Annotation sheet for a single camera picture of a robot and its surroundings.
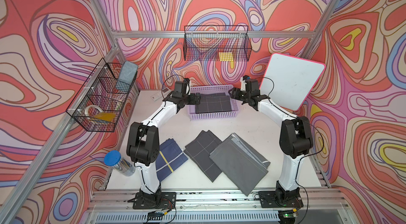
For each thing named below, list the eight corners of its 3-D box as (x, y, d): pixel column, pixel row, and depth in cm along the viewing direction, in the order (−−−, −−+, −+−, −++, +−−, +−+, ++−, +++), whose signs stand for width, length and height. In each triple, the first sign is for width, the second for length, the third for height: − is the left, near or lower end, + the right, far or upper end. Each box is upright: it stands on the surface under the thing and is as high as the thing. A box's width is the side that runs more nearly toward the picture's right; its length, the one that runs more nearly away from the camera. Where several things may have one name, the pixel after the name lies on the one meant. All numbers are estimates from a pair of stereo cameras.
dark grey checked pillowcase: (182, 150, 92) (181, 148, 90) (206, 129, 101) (206, 127, 99) (212, 182, 81) (212, 181, 79) (236, 155, 90) (237, 153, 88)
